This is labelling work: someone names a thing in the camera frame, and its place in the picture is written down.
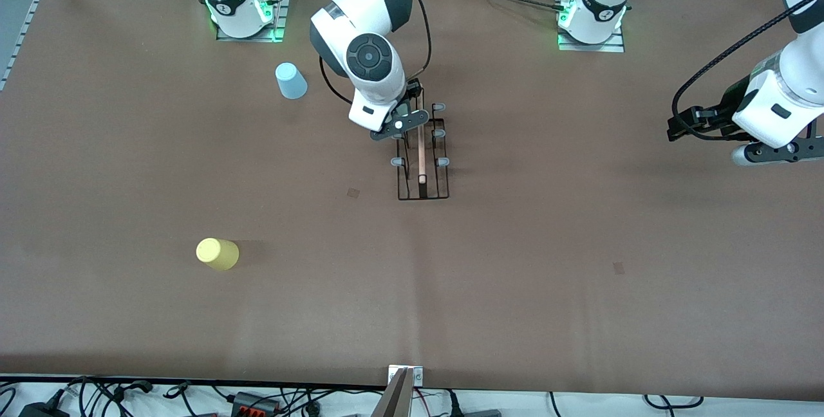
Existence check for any black cable loop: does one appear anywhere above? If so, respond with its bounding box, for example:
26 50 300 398
644 394 704 409

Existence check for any black wire cup holder rack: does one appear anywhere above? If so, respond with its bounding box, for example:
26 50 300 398
390 102 451 202

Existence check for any black orange connector box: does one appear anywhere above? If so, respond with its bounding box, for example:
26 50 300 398
230 391 282 415

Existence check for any black power adapter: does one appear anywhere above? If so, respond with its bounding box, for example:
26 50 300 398
18 400 70 417

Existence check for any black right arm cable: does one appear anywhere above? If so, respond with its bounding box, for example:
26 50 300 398
319 0 432 109

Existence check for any perforated metal rail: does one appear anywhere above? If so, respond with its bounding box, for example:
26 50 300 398
0 0 51 93

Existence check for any brown table cover sheet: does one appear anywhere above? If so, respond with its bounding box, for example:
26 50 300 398
0 0 824 402

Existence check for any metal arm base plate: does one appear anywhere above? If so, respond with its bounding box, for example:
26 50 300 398
557 0 626 53
216 0 288 43

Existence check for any yellow plastic cup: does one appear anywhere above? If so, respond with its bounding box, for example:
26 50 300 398
196 237 240 272

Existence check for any light blue plastic cup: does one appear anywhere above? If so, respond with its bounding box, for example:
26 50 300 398
275 62 308 100

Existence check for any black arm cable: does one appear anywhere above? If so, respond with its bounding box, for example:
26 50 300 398
319 0 432 109
671 0 824 141

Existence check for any grey camera pole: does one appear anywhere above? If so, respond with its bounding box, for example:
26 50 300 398
371 367 414 417

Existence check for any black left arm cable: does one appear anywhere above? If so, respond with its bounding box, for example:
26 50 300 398
671 0 824 141

